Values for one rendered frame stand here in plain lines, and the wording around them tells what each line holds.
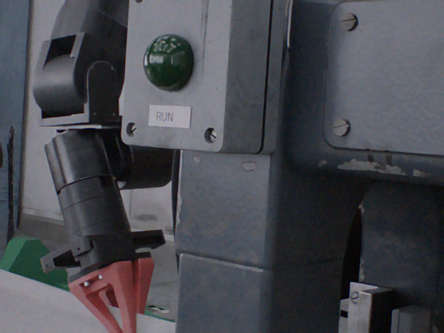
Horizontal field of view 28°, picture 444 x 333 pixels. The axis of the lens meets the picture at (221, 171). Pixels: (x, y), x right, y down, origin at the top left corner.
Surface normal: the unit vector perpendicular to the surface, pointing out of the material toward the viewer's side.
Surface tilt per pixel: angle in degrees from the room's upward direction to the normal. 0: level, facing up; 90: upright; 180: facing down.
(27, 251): 76
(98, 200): 66
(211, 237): 90
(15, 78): 90
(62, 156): 82
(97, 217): 70
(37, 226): 90
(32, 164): 90
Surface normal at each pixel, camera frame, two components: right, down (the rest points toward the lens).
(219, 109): -0.65, 0.00
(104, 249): 0.72, -0.38
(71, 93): -0.60, 0.50
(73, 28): -0.66, -0.33
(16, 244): -0.44, -0.67
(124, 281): 0.77, -0.02
